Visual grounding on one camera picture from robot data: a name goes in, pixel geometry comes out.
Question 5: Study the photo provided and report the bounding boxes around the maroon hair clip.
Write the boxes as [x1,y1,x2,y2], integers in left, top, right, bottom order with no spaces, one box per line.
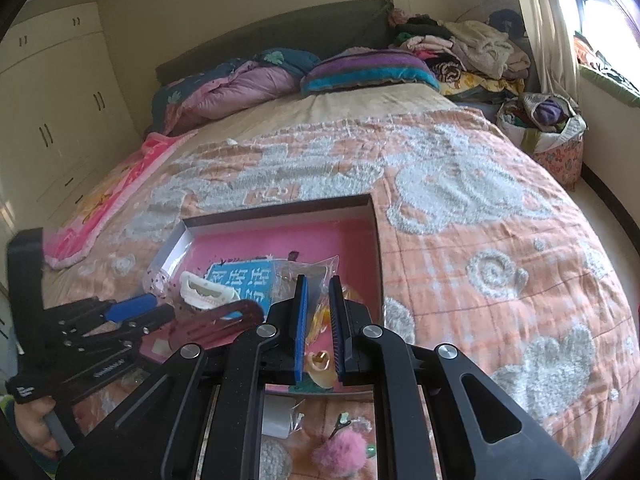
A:
[140,299,264,363]

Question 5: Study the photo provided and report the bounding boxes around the white card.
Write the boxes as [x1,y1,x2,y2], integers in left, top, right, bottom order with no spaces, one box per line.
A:
[262,394,305,440]

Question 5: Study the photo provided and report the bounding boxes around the pink pompom hair clip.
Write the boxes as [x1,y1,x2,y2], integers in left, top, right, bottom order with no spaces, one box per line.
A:
[311,412,372,479]

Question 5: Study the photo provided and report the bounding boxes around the person's left hand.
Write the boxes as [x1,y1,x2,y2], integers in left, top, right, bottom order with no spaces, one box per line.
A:
[14,396,62,460]

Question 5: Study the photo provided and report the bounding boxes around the yellow rings in plastic bag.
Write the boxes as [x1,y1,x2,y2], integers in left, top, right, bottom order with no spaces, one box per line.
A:
[271,253,362,351]

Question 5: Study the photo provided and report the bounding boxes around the sheer pink dotted scrunchie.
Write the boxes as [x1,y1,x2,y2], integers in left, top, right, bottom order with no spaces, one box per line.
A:
[142,266,175,302]

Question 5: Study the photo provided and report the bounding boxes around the cream white claw clip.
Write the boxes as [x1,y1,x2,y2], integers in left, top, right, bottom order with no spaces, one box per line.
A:
[179,271,240,312]

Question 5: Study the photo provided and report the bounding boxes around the pink cartoon blanket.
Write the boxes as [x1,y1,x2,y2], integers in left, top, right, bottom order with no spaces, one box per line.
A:
[43,129,198,270]

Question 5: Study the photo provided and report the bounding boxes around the shallow pink-lined cardboard box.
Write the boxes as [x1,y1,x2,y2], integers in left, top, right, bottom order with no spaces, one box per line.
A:
[144,192,388,396]

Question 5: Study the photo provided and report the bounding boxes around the orange white patterned bedspread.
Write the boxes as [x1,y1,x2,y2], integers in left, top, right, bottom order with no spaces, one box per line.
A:
[46,110,639,474]

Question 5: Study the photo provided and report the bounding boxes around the cream wardrobe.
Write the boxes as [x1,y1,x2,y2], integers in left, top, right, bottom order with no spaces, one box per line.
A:
[1,2,139,231]

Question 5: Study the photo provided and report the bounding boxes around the beige bed sheet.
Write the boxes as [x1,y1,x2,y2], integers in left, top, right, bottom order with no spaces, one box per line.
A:
[186,84,456,148]

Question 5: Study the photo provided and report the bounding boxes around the pink and navy quilt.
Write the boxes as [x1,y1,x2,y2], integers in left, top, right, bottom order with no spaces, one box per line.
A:
[151,48,320,136]

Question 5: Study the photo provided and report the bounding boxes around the purple teal striped pillow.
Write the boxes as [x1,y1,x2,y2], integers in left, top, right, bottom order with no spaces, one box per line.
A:
[300,49,439,96]

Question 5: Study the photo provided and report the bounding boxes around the dark green headboard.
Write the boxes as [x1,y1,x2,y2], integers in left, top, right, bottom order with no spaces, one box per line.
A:
[155,0,394,86]

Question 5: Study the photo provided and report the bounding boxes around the floral laundry basket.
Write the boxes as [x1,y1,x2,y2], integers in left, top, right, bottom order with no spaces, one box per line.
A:
[496,92,587,190]

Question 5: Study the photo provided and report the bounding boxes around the pile of folded clothes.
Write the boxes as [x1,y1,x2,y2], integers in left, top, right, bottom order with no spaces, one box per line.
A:
[387,8,540,105]

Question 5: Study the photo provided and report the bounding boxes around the cream curtain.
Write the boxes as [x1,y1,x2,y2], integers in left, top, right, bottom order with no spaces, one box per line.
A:
[518,0,579,105]

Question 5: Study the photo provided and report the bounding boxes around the orange spiral hair tie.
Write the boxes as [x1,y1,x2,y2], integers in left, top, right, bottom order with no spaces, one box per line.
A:
[305,350,338,388]

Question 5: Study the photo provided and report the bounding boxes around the window with dark frame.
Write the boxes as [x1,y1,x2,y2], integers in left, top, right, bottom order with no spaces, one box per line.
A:
[559,0,639,92]

